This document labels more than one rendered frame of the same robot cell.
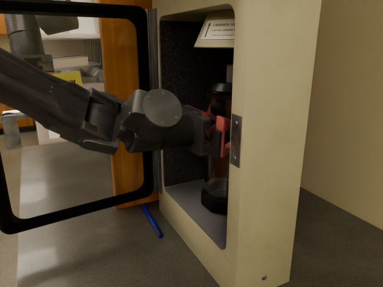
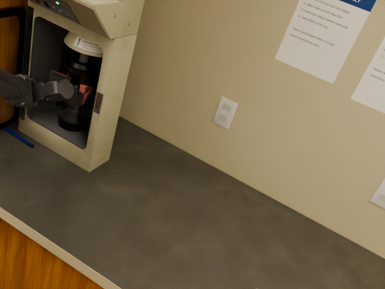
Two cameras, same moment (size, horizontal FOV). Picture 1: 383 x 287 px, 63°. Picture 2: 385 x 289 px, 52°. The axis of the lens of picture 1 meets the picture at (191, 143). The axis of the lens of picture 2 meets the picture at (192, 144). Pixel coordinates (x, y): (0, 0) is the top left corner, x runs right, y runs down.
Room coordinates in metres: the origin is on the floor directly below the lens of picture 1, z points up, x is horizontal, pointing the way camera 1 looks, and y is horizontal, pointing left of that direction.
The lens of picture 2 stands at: (-0.54, 0.48, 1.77)
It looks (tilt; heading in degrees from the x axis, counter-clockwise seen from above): 30 degrees down; 313
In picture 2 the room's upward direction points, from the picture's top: 19 degrees clockwise
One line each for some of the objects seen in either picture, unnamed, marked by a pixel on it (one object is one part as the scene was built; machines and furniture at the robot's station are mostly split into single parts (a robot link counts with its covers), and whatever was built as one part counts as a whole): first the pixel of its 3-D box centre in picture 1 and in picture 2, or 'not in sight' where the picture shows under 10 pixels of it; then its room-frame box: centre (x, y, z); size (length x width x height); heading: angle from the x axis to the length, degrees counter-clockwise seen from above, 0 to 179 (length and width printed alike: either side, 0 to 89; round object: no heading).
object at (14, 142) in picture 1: (11, 131); not in sight; (0.50, 0.30, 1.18); 0.02 x 0.02 x 0.06; 33
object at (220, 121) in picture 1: (223, 132); (79, 90); (0.52, -0.05, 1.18); 0.09 x 0.07 x 0.07; 118
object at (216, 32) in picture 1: (247, 29); (94, 37); (0.56, -0.09, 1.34); 0.18 x 0.18 x 0.05
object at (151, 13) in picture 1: (154, 109); (23, 67); (0.66, 0.08, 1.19); 0.03 x 0.02 x 0.39; 27
